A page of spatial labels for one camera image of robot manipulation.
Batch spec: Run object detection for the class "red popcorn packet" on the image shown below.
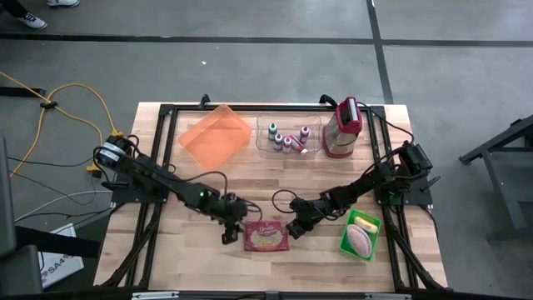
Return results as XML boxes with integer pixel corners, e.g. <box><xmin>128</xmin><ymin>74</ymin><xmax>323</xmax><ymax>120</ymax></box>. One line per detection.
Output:
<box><xmin>243</xmin><ymin>219</ymin><xmax>291</xmax><ymax>253</ymax></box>

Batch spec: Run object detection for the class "green plastic basket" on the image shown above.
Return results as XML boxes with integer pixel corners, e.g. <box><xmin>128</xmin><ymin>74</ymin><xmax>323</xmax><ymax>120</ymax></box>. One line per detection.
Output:
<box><xmin>339</xmin><ymin>208</ymin><xmax>382</xmax><ymax>263</ymax></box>

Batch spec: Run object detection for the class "pink sugared toy bun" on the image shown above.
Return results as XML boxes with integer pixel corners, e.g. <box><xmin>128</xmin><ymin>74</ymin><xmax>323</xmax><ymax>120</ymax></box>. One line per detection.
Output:
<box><xmin>346</xmin><ymin>223</ymin><xmax>373</xmax><ymax>258</ymax></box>

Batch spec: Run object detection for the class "orange food colouring bottle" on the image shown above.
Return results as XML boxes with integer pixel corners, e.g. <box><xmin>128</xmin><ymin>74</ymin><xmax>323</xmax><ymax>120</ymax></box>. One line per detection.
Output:
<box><xmin>290</xmin><ymin>134</ymin><xmax>310</xmax><ymax>155</ymax></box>

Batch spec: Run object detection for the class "orange translucent plastic tray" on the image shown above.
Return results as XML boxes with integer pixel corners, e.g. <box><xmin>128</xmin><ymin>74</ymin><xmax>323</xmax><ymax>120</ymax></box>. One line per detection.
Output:
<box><xmin>177</xmin><ymin>103</ymin><xmax>253</xmax><ymax>173</ymax></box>

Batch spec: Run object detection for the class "clear plastic bin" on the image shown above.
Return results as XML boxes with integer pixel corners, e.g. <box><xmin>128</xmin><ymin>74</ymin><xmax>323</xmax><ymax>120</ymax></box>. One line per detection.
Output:
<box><xmin>254</xmin><ymin>114</ymin><xmax>324</xmax><ymax>161</ymax></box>

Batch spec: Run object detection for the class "black slanted bar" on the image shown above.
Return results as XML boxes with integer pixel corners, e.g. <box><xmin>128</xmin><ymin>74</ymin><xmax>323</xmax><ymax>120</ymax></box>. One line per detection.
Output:
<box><xmin>15</xmin><ymin>226</ymin><xmax>102</xmax><ymax>260</ymax></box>

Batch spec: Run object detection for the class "white printed box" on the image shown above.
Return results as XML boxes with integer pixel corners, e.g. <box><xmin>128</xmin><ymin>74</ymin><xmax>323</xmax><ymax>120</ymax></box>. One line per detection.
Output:
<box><xmin>37</xmin><ymin>223</ymin><xmax>85</xmax><ymax>289</ymax></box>

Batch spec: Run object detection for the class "black metal stand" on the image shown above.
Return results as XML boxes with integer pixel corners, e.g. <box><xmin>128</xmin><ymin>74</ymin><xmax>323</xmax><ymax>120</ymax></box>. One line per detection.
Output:
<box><xmin>459</xmin><ymin>114</ymin><xmax>533</xmax><ymax>245</ymax></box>

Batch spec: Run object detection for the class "dark grey equipment cabinet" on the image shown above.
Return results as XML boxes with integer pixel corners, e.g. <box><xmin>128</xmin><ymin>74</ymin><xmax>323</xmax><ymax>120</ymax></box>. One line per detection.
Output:
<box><xmin>0</xmin><ymin>137</ymin><xmax>45</xmax><ymax>299</ymax></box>

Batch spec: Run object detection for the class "black flat floor bar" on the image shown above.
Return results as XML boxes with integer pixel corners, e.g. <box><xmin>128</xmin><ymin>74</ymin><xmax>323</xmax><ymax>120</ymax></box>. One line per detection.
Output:
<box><xmin>0</xmin><ymin>86</ymin><xmax>46</xmax><ymax>98</ymax></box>

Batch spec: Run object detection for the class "person's leg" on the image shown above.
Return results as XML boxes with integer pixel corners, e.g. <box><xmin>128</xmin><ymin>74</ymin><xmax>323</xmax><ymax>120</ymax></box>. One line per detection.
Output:
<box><xmin>0</xmin><ymin>0</ymin><xmax>28</xmax><ymax>18</ymax></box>

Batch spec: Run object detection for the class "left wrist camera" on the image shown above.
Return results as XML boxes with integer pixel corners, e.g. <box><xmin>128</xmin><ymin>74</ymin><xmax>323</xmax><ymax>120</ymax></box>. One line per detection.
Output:
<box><xmin>222</xmin><ymin>224</ymin><xmax>242</xmax><ymax>246</ymax></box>

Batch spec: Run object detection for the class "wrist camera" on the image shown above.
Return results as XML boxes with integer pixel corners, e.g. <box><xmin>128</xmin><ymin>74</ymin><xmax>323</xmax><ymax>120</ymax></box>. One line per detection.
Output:
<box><xmin>222</xmin><ymin>224</ymin><xmax>242</xmax><ymax>246</ymax></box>
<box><xmin>286</xmin><ymin>220</ymin><xmax>307</xmax><ymax>242</ymax></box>

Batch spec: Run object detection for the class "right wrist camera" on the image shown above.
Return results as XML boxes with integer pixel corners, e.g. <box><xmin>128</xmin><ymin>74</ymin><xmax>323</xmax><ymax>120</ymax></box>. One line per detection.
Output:
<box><xmin>286</xmin><ymin>220</ymin><xmax>307</xmax><ymax>242</ymax></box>

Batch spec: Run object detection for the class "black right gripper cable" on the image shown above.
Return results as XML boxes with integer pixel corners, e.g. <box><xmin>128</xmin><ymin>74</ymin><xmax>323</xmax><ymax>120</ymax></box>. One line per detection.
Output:
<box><xmin>271</xmin><ymin>189</ymin><xmax>299</xmax><ymax>215</ymax></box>

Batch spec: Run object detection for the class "steel box grater red handle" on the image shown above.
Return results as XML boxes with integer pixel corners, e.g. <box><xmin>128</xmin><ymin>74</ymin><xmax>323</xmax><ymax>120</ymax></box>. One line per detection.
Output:
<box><xmin>322</xmin><ymin>96</ymin><xmax>363</xmax><ymax>159</ymax></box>

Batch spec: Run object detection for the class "black aluminium table frame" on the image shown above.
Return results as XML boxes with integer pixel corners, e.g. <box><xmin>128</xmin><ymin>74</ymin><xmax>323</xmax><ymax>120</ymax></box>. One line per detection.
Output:
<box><xmin>99</xmin><ymin>102</ymin><xmax>449</xmax><ymax>293</ymax></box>

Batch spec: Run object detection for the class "silver metal bracket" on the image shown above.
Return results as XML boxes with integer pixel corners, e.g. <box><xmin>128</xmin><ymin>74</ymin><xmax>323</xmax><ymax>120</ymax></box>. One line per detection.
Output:
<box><xmin>131</xmin><ymin>291</ymin><xmax>181</xmax><ymax>300</ymax></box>
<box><xmin>364</xmin><ymin>292</ymin><xmax>412</xmax><ymax>300</ymax></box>

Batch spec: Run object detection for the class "yellow extension cable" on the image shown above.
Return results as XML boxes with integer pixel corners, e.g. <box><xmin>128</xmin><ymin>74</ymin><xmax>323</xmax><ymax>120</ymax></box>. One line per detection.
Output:
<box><xmin>0</xmin><ymin>70</ymin><xmax>105</xmax><ymax>178</ymax></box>
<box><xmin>41</xmin><ymin>82</ymin><xmax>125</xmax><ymax>143</ymax></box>

